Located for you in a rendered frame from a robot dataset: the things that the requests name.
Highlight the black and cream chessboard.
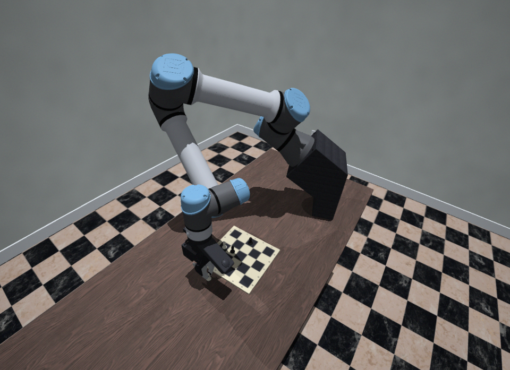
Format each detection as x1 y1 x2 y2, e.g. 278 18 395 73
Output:
213 226 280 294

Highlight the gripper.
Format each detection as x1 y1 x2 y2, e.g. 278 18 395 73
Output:
182 234 215 279

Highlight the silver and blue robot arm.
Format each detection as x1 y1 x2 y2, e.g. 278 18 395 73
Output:
148 54 315 274

